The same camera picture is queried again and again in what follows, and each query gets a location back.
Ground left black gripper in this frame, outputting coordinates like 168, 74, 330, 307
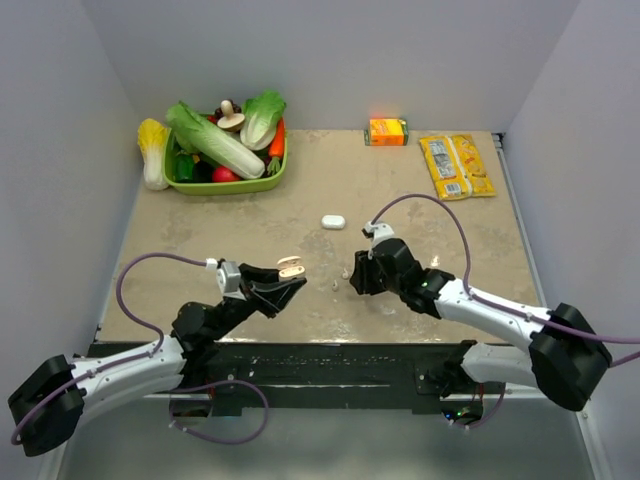
209, 263, 306, 341

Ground small green cabbage toy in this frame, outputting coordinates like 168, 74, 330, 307
240, 90, 286, 151

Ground red tomato toy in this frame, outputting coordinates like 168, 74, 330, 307
211, 166, 242, 183

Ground orange carrot toy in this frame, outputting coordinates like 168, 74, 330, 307
267, 118, 286, 176

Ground beige small charging case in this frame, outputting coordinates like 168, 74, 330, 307
277, 256, 306, 281

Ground yellow snack package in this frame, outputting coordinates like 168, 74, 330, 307
419, 134, 496, 201

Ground beige mushroom toy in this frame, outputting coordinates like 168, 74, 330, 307
217, 100, 245, 132

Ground green pepper toy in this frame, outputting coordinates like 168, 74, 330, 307
174, 153, 196, 183

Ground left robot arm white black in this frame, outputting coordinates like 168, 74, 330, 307
8, 257, 306, 457

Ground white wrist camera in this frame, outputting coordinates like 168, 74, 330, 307
205, 258, 242, 298
362, 221, 395, 248

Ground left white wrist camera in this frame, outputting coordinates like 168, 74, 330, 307
205, 258, 242, 298

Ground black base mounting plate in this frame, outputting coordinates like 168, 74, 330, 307
77, 339, 501, 419

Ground orange green small box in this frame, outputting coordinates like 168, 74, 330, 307
364, 118, 409, 147

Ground green plastic basket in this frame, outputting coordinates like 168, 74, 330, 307
162, 125, 288, 196

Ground white oval charging case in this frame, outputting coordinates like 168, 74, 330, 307
321, 214, 346, 230

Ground yellow cabbage toy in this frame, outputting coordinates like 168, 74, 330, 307
137, 118, 169, 191

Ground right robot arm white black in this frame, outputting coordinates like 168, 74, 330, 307
350, 238, 612, 412

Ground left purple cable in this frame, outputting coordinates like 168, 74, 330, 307
10, 252, 270, 444

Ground dark eggplant toy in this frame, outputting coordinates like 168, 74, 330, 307
192, 160, 214, 183

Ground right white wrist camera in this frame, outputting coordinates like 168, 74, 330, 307
362, 221, 395, 248

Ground large napa cabbage toy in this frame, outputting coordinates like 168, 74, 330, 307
165, 101, 265, 180

